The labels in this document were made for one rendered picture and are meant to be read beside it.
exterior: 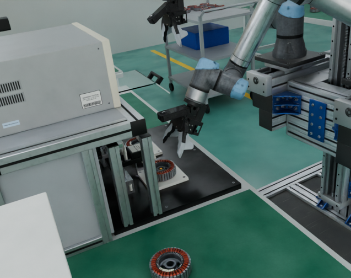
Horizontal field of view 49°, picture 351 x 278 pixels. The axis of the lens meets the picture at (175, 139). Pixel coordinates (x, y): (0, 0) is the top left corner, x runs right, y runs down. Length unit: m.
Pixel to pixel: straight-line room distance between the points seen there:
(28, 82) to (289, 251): 0.85
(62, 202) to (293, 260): 0.65
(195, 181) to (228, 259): 0.39
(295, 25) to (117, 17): 5.23
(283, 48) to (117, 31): 5.23
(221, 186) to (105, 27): 5.61
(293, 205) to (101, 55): 1.46
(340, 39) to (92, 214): 1.19
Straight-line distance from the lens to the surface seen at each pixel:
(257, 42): 1.45
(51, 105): 1.16
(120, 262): 1.17
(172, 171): 1.41
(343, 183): 1.98
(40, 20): 6.58
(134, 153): 1.34
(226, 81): 1.36
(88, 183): 1.12
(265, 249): 1.16
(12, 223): 0.62
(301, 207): 2.24
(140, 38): 7.00
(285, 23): 1.81
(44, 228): 0.59
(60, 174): 1.10
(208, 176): 1.44
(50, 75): 1.14
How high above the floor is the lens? 1.54
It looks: 26 degrees down
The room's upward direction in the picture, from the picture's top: 7 degrees counter-clockwise
